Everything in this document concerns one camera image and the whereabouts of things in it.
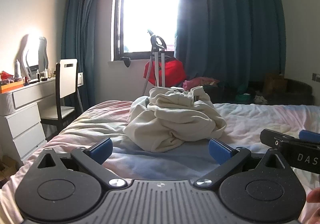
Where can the white and black chair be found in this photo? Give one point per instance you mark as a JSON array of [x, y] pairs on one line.
[[66, 79]]

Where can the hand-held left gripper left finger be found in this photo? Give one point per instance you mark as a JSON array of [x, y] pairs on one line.
[[101, 150]]

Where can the pink cloth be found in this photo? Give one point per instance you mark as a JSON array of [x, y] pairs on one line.
[[200, 83]]

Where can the orange box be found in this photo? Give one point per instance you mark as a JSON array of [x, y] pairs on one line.
[[11, 87]]

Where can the cream hooded sweatshirt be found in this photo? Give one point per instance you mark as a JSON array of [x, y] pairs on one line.
[[175, 119]]

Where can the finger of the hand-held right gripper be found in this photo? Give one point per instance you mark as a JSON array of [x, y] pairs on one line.
[[275, 139], [310, 136]]

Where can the person's right hand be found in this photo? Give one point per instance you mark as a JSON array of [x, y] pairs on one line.
[[314, 195]]

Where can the wavy framed mirror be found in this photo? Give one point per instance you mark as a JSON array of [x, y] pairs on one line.
[[35, 54]]

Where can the wide teal curtain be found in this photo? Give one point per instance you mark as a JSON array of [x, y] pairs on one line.
[[225, 26]]

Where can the red bag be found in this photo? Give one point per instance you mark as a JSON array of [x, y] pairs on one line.
[[172, 71]]

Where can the white wall socket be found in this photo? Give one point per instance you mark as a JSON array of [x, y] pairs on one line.
[[80, 79]]

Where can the dark framed window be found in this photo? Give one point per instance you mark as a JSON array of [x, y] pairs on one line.
[[147, 14]]

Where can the green cloth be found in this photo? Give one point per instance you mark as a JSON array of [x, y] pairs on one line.
[[242, 95]]

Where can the white patterned cloth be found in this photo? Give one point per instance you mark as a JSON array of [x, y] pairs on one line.
[[260, 99]]

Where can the tall grey bottle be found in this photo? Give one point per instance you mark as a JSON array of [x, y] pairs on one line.
[[17, 70]]

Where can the cardboard box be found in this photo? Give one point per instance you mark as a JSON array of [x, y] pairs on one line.
[[7, 167]]

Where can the bed with pastel sheet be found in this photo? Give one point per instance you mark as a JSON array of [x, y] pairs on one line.
[[250, 119]]

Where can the white dressing table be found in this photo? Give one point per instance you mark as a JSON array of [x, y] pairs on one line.
[[22, 114]]

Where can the black item on window sill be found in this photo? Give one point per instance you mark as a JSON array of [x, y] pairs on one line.
[[125, 61]]

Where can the black clothing pile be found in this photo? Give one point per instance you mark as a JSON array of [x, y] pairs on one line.
[[220, 91]]

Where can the brown bag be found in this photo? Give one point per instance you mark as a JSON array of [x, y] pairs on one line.
[[275, 84]]

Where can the metal wall switch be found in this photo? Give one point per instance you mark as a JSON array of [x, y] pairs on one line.
[[316, 76]]

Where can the narrow teal curtain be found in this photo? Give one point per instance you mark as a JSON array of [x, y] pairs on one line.
[[80, 39]]

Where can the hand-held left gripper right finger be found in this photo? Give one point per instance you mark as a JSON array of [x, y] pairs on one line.
[[220, 151]]

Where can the garment steamer on stand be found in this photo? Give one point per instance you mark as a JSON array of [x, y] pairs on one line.
[[157, 46]]

